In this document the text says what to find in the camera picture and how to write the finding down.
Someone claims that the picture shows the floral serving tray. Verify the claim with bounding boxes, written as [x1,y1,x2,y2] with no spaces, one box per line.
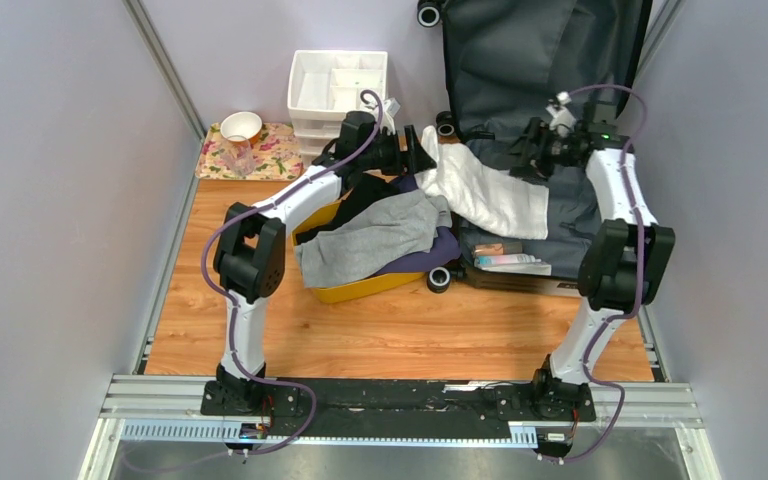
[195,123,305,181]

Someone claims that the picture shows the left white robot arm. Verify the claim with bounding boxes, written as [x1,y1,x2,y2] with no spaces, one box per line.
[202,111,436,415]

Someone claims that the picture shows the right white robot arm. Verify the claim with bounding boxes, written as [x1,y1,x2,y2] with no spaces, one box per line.
[511,104,675,420]

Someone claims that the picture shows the white plastic drawer organizer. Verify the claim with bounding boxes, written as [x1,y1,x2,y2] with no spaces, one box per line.
[287,50,388,167]

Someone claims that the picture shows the white flat box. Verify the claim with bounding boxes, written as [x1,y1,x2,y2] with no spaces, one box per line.
[478,263,552,276]

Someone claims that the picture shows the small brown box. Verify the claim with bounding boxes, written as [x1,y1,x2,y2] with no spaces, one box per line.
[473,242,523,257]

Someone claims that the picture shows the white towel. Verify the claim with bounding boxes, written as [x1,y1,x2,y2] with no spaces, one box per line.
[415,126,549,240]

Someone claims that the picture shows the yellow plastic basket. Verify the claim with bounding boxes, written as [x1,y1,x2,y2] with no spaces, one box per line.
[289,201,425,304]

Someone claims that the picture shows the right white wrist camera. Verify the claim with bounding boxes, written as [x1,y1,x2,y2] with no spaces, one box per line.
[546,91,577,138]

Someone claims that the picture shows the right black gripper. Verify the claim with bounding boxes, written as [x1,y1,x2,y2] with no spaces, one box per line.
[493,117,579,182]

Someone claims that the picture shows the white orange bowl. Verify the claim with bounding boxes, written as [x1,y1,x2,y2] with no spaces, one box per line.
[219,111,263,144]

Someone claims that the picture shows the teal white tube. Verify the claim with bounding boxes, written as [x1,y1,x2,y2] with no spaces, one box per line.
[475,254,541,268]

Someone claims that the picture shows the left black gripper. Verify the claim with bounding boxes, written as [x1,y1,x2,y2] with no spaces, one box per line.
[359,126,437,177]

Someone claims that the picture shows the navy blue garment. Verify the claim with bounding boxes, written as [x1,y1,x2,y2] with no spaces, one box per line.
[372,175,460,276]

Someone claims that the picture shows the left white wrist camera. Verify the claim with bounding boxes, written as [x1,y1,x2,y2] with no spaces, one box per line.
[371,97,401,134]

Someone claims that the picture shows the purple cable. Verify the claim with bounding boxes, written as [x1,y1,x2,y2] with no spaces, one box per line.
[536,84,650,464]
[199,89,385,458]

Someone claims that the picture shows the black garment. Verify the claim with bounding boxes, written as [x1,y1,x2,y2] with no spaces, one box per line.
[296,174,402,244]

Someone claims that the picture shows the white black space suitcase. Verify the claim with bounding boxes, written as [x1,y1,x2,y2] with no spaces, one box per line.
[416,0,652,296]

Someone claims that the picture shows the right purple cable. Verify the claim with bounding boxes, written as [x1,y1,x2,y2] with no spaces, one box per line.
[536,84,650,464]

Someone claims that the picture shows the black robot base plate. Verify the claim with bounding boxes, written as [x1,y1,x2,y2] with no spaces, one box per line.
[200,378,597,456]

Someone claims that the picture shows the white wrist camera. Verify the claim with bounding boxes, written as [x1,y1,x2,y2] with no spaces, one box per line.
[371,97,401,134]
[546,91,577,138]

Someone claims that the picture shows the clear drinking glass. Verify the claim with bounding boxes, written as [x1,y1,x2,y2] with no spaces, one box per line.
[226,135,255,177]

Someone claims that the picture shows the grey garment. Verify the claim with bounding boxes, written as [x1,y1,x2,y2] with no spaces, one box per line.
[294,190,451,288]

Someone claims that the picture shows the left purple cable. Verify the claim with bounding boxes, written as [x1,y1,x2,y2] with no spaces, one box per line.
[199,89,385,458]

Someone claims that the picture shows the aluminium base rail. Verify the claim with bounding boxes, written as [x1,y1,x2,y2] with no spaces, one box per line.
[81,375,720,479]

